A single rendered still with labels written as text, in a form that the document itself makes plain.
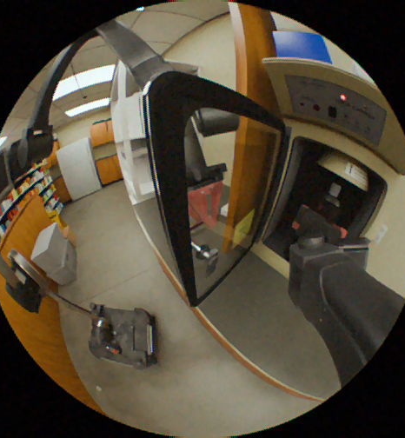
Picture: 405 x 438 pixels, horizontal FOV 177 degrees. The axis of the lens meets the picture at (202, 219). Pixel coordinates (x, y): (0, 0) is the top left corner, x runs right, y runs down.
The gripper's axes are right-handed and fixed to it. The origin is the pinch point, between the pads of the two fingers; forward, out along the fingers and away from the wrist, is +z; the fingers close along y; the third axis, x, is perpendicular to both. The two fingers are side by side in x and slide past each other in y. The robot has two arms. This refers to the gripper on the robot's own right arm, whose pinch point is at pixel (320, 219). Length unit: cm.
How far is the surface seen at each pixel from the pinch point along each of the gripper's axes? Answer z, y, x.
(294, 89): -13.2, 12.9, -26.8
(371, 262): 37, -53, 16
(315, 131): -5.6, 8.8, -20.7
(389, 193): -6.5, -12.9, -17.1
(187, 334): -38, 17, 121
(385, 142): -11.6, -6.3, -24.6
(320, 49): -17.6, 6.5, -35.4
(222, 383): -49, -42, 122
